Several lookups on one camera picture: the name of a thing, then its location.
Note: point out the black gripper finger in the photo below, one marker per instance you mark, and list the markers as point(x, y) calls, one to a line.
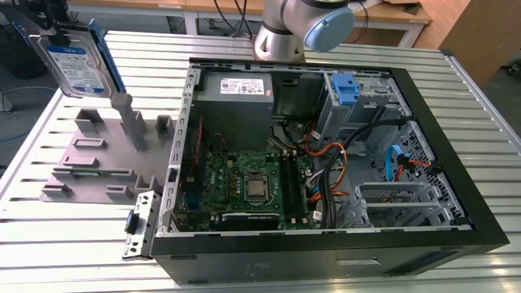
point(60, 33)

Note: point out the hard disk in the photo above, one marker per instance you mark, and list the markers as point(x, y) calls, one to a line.
point(77, 67)

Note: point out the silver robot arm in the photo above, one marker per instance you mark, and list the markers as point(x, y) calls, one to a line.
point(280, 36)

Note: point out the silver disk bay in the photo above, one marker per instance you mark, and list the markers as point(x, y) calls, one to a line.
point(402, 207)

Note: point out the black waste bin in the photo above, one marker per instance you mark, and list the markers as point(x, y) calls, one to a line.
point(20, 68)

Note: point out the grey parts rack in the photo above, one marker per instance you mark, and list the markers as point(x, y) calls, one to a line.
point(113, 152)

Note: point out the green RAM stick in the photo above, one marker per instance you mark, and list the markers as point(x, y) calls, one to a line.
point(101, 174)

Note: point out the grey power supply unit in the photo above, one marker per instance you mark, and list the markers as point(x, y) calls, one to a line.
point(232, 122)

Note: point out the green motherboard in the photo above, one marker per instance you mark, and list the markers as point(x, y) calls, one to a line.
point(220, 171)

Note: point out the blue VGA connector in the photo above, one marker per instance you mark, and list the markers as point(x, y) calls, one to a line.
point(130, 221)

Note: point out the CPU socket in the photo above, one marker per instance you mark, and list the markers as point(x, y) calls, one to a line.
point(257, 175)

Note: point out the silver CPU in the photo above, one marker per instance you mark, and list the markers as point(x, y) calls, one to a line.
point(256, 187)

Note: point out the blue drive latch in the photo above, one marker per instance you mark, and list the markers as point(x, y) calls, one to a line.
point(345, 88)

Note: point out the black RAM slot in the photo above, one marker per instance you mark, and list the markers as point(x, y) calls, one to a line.
point(285, 189)
point(298, 189)

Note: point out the black graphics card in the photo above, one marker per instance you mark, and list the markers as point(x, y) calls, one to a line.
point(248, 219)

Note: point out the silver drive cage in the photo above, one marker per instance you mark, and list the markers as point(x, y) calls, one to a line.
point(366, 113)

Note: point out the black open PC case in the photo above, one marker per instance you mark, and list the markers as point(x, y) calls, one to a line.
point(285, 259)

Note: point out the wooden cabinet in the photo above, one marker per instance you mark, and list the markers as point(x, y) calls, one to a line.
point(479, 30)

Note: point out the wooden desk white frame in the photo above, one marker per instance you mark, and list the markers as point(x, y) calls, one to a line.
point(121, 3)
point(202, 4)

